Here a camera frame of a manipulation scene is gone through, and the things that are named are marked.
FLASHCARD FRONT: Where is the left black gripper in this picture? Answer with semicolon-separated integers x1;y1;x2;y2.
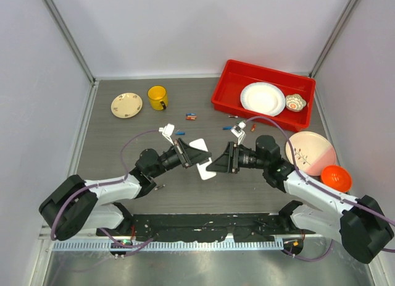
150;138;210;179

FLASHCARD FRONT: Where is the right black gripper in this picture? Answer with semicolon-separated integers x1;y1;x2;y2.
207;141;268;174

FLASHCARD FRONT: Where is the white remote control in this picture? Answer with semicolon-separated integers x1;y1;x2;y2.
189;138;217;180

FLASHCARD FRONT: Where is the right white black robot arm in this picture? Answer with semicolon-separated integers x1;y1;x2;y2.
207;135;394;264

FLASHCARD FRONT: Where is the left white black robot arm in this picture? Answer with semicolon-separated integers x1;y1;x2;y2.
38;138;212;241

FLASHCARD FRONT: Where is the yellow mug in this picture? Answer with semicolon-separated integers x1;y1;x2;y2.
148;85;168;111

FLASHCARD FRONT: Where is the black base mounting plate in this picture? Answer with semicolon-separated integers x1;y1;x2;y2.
107;213;302;243

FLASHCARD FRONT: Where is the white paper plate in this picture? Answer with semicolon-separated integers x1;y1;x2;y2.
240;82;285;116

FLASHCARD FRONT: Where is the cream floral plate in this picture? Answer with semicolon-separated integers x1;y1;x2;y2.
110;93;143;119

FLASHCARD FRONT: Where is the pink white ceramic plate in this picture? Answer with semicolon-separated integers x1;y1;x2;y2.
285;131;337;177

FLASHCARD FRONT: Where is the small patterned ceramic bowl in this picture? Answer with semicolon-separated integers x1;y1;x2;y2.
285;94;307;112

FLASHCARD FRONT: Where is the orange plastic bowl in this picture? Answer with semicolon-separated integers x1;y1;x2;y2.
320;165;352;193

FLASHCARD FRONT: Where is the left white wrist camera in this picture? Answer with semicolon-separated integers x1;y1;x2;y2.
158;124;175;145

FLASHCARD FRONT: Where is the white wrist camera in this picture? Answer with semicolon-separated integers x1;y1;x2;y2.
231;121;246;145
158;124;175;145

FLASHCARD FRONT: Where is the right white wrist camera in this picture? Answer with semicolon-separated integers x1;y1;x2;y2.
231;121;246;145

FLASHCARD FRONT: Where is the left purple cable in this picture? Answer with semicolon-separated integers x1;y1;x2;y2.
49;128;161;256

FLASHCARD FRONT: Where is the purple cable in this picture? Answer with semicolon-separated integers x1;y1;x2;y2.
49;128;161;256
245;116;395;262

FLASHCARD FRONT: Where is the white slotted cable duct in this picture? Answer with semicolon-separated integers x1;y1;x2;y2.
52;238;284;252

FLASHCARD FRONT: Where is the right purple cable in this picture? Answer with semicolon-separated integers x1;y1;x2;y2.
245;116;395;262

